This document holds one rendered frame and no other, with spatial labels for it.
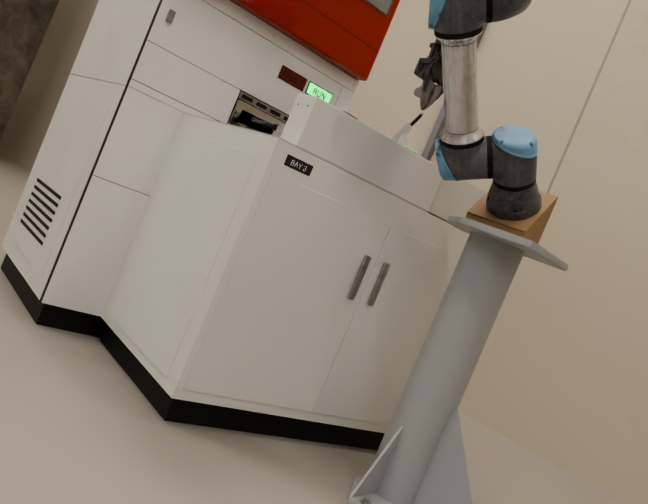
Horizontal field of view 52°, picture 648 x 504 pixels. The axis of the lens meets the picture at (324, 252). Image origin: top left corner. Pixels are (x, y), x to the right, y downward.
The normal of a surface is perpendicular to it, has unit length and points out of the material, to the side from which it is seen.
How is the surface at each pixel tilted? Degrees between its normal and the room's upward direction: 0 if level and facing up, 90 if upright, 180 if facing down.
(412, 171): 90
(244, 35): 90
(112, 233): 90
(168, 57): 90
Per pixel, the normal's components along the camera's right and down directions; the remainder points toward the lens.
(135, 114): 0.56, 0.26
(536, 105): -0.58, -0.21
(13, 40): 0.81, 0.40
